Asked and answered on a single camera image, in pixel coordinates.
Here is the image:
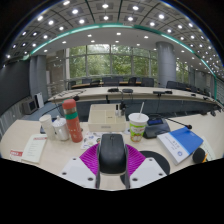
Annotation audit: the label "beige booklet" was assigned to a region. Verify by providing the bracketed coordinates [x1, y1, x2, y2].
[21, 133, 48, 164]

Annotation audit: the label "white paper sheet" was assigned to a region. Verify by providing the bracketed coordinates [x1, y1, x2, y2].
[199, 136, 218, 161]

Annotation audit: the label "cream organizer box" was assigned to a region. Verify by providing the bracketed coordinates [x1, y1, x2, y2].
[87, 103, 128, 133]

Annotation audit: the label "red and white pamphlet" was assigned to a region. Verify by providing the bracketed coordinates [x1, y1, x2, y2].
[9, 148, 24, 163]

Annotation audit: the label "stack of white paper cups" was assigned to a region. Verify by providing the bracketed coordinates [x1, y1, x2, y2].
[38, 114, 57, 141]

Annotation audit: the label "white upright floor appliance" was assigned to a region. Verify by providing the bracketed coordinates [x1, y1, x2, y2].
[34, 92, 45, 109]

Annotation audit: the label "black mouse pad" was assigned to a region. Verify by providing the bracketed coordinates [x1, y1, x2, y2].
[139, 150, 171, 176]

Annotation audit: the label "red thermos bottle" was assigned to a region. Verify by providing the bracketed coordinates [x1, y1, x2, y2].
[62, 98, 84, 144]

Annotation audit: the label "white lidded mug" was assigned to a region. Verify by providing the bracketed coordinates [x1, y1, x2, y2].
[52, 115, 70, 142]

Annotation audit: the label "curved conference desk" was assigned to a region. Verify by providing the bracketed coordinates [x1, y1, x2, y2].
[48, 85, 224, 112]

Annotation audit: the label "green printed paper cup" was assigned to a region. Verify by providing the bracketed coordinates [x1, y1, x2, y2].
[127, 101, 150, 144]

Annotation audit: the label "ceiling lights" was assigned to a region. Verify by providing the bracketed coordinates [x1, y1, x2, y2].
[3, 0, 224, 73]

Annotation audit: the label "black computer mouse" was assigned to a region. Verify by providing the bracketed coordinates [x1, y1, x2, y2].
[98, 133, 128, 176]

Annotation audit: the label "black office chairs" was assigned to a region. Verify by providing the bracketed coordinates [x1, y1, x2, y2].
[66, 76, 214, 98]

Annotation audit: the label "blue and white book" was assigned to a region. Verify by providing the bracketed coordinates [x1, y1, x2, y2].
[156, 126, 205, 166]

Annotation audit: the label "black and yellow microphone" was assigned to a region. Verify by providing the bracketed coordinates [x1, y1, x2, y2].
[192, 147, 210, 164]

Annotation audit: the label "colourful leaflet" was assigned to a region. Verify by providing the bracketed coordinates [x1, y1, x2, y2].
[80, 130, 103, 150]

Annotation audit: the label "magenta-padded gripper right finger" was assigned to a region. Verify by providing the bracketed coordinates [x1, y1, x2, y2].
[123, 143, 169, 190]

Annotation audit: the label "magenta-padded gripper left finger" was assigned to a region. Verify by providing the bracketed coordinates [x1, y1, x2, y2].
[58, 143, 102, 190]

